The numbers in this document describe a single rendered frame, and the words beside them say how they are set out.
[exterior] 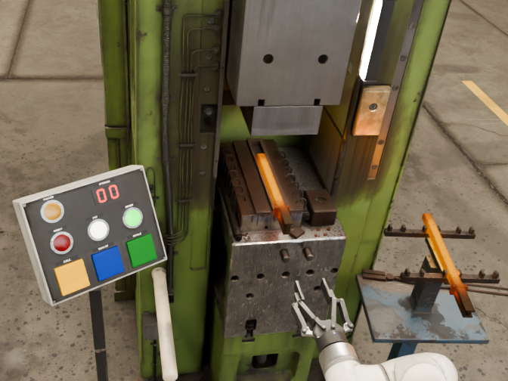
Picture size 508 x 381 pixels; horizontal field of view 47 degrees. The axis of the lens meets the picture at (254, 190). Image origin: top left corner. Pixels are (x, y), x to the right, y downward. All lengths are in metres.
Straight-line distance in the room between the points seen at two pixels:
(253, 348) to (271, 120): 0.93
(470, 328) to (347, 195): 0.61
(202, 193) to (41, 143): 2.23
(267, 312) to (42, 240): 0.87
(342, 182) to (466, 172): 2.28
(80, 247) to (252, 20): 0.73
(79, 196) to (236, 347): 0.91
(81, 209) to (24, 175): 2.17
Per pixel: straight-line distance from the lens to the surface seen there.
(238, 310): 2.05
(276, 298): 2.05
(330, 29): 1.59
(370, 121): 1.92
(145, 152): 1.82
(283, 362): 2.44
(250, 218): 1.85
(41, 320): 2.88
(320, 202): 1.94
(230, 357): 2.27
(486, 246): 3.65
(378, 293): 2.16
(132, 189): 1.64
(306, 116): 1.68
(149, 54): 1.67
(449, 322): 2.16
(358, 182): 2.07
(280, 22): 1.54
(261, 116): 1.65
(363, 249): 2.32
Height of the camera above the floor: 2.14
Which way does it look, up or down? 36 degrees down
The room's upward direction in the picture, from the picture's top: 7 degrees clockwise
